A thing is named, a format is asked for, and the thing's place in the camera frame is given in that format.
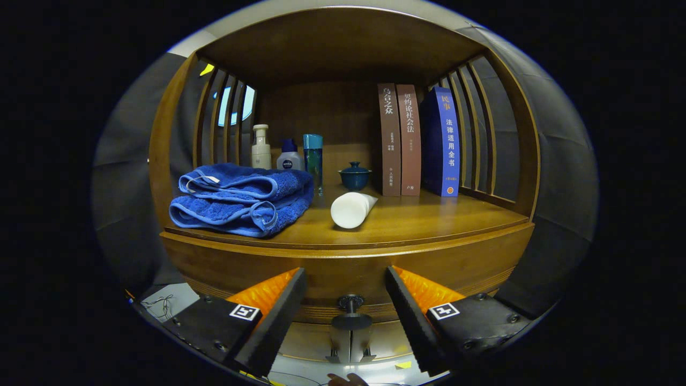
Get wooden countertop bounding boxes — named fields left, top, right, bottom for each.
left=163, top=182, right=530, bottom=250

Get dark brown book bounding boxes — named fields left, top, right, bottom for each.
left=377, top=83, right=401, bottom=197

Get white pump bottle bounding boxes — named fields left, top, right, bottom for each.
left=251, top=124, right=272, bottom=170

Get reddish brown book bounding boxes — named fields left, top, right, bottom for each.
left=397, top=84, right=422, bottom=197

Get wooden cabinet door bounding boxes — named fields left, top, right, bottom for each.
left=350, top=322, right=414, bottom=361
left=280, top=322, right=352, bottom=364

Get wooden drawer with black knob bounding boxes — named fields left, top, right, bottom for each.
left=161, top=221, right=535, bottom=331

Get white tube with green print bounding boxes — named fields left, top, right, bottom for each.
left=330, top=192, right=378, bottom=229

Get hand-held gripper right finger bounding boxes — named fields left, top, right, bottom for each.
left=385, top=265, right=531, bottom=377

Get wooden cabinet with slatted shelf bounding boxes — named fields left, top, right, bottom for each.
left=148, top=5, right=541, bottom=365

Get teal transparent bottle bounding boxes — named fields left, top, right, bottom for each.
left=303, top=133, right=324, bottom=196

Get white bottle with blue cap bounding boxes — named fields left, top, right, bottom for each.
left=277, top=139, right=304, bottom=171

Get folded blue towel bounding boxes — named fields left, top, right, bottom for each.
left=169, top=163, right=315, bottom=238

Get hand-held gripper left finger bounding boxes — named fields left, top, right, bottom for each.
left=161, top=267, right=307, bottom=378

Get blue lidded teacup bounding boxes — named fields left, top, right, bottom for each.
left=338, top=161, right=372, bottom=191

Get thin floor cables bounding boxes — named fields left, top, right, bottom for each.
left=140, top=294, right=175, bottom=322

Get blue book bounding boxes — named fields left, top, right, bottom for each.
left=423, top=87, right=460, bottom=198

